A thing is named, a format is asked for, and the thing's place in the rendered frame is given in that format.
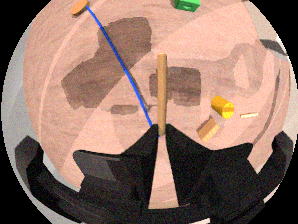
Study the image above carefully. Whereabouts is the green cube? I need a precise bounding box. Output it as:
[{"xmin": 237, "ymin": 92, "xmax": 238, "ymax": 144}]
[{"xmin": 173, "ymin": 0, "xmax": 201, "ymax": 12}]

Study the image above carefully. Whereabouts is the short yellow cylinder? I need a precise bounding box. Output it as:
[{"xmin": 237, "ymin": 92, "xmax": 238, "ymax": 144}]
[{"xmin": 212, "ymin": 96, "xmax": 234, "ymax": 119}]

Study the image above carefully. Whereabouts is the orange round disc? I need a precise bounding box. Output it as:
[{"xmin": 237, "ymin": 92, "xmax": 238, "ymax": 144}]
[{"xmin": 71, "ymin": 0, "xmax": 90, "ymax": 16}]

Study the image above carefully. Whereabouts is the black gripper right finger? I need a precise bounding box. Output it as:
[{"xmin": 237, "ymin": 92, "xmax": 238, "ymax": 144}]
[{"xmin": 165, "ymin": 123, "xmax": 253, "ymax": 206}]

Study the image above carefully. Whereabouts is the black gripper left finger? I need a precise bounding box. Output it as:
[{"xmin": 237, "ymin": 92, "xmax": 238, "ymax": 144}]
[{"xmin": 72, "ymin": 123, "xmax": 158, "ymax": 209}]

